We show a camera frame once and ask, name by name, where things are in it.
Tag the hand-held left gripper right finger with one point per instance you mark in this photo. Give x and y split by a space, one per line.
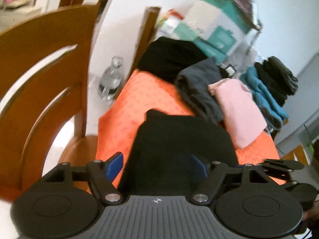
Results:
201 166

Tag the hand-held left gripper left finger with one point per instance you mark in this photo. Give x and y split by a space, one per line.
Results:
115 164

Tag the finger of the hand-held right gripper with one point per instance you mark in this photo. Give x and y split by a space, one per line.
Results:
281 180
284 165

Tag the wooden chair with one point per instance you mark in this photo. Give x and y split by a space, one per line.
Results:
292 154
44 34
148 34

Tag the pink garment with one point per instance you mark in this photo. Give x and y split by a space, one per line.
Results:
239 109

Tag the teal knit sweater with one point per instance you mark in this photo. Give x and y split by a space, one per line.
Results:
264 97

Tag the orange patterned tablecloth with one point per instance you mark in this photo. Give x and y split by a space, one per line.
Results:
139 97

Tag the dark grey garment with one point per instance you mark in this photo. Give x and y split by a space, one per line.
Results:
199 89

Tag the black folded sweater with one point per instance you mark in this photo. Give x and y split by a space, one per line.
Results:
271 82

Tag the clear water bottle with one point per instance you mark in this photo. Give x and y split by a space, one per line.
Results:
111 79

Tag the dark olive sweater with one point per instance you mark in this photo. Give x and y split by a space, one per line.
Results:
284 74

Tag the black quilted garment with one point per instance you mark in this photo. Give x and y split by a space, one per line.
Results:
169 57

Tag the teal and white cardboard box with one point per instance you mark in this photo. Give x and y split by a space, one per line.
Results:
214 20

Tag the red and green snack bag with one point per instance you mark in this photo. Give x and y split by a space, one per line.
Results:
170 22

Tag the beige low cabinet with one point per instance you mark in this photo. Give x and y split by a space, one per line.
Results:
17 15

